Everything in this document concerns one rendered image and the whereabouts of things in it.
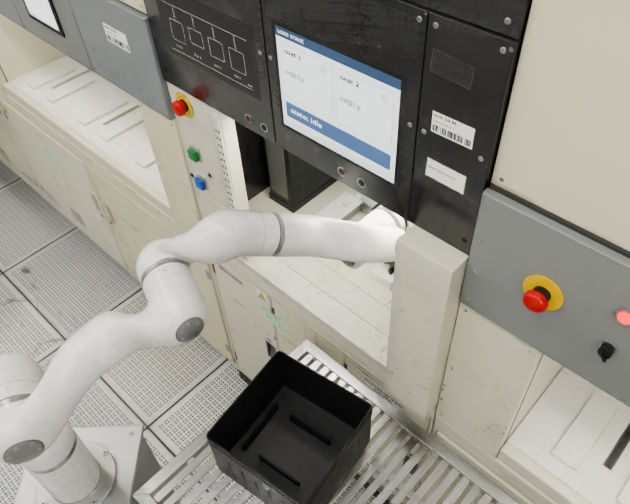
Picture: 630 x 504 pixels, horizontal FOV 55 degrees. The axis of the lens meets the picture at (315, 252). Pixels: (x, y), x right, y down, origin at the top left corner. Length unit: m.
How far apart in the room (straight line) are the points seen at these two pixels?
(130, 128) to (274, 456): 1.39
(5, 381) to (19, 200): 2.44
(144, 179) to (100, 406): 0.99
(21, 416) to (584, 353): 0.99
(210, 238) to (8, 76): 1.94
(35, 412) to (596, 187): 1.02
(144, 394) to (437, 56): 2.03
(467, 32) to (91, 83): 2.08
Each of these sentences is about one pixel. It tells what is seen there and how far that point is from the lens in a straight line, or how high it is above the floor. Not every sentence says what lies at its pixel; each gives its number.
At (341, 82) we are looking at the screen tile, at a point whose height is 1.63.
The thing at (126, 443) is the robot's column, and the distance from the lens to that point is 1.67.
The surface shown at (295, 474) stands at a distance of 1.54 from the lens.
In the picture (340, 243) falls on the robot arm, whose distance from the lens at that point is 1.24.
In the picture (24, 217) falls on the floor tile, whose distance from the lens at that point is 3.58.
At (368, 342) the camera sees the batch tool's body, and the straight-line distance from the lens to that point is 1.60.
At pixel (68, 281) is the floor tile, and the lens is 3.14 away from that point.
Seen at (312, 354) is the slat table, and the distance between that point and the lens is 1.71.
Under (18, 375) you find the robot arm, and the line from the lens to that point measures 1.35.
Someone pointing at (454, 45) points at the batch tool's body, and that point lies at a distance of 0.89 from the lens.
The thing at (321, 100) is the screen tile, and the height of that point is 1.57.
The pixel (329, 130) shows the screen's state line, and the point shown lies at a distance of 1.15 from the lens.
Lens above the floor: 2.19
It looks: 48 degrees down
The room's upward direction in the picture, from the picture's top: 4 degrees counter-clockwise
